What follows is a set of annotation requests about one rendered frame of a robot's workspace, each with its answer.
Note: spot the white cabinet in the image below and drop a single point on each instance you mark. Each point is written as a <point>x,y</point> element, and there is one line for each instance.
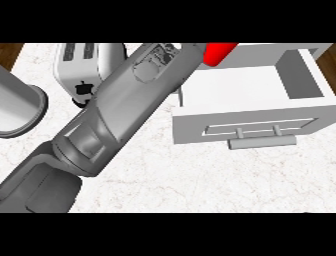
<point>275,55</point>

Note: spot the red can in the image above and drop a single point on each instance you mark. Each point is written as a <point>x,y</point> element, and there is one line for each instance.
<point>217,51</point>

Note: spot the pale grey cylinder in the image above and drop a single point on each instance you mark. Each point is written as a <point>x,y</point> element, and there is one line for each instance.
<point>3,96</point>

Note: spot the white drawer front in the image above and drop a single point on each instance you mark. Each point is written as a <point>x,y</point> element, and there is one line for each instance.
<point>275,113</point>

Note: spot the white toaster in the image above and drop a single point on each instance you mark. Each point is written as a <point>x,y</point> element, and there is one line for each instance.
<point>80,68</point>

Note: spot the white open drawer box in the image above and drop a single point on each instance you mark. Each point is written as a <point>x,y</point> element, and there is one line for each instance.
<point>235,86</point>

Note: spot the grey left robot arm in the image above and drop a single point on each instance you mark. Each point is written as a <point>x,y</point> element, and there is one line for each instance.
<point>127,96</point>

